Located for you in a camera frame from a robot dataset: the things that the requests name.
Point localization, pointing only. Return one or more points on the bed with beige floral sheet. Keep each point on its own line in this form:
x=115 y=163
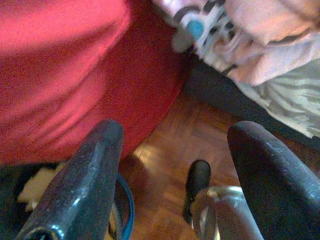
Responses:
x=287 y=100

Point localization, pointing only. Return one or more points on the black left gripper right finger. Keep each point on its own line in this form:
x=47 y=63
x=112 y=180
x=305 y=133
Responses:
x=275 y=180

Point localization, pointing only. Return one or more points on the pink cartoon print blanket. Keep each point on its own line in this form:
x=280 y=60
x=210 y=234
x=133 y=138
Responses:
x=262 y=30

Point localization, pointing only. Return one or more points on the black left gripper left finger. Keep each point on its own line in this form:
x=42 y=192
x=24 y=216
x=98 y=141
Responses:
x=82 y=175

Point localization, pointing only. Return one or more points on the silver robot leg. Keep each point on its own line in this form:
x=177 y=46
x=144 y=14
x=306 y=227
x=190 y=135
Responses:
x=225 y=212

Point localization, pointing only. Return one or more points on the large red pillow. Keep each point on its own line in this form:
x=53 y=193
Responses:
x=62 y=75

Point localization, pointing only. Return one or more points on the brown cardboard scraps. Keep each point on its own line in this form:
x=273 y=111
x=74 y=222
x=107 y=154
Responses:
x=37 y=182

